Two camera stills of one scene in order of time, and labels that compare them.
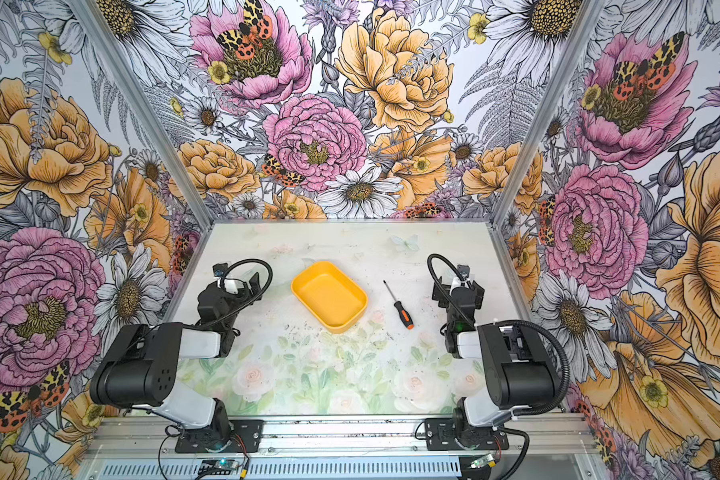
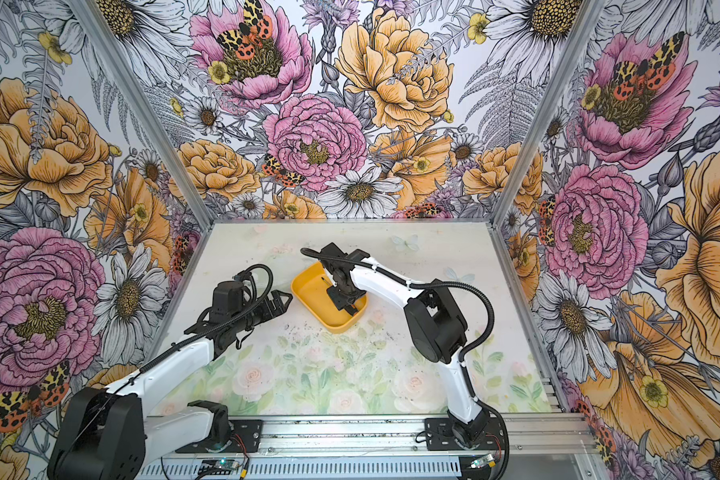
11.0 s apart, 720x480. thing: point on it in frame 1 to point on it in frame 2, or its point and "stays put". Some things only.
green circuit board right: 482,461 stays put
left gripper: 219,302 to 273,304
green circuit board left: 218,467 stays put
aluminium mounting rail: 528,433 stays put
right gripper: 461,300 to 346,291
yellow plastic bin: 332,295 stays put
